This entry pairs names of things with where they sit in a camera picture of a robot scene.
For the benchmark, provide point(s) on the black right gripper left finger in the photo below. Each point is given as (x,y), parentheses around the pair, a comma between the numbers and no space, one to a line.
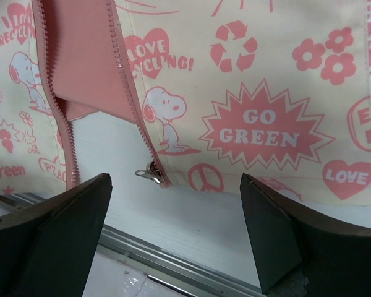
(47,249)

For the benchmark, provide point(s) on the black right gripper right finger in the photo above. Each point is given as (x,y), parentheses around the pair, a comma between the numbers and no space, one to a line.
(299,251)

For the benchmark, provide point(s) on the pink and cream printed jacket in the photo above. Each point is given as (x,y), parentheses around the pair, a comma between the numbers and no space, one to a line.
(280,90)

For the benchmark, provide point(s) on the silver zipper slider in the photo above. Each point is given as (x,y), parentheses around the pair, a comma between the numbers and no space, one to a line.
(151,173)

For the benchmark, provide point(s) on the aluminium table edge rail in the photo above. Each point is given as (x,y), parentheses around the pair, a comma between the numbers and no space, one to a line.
(193,243)

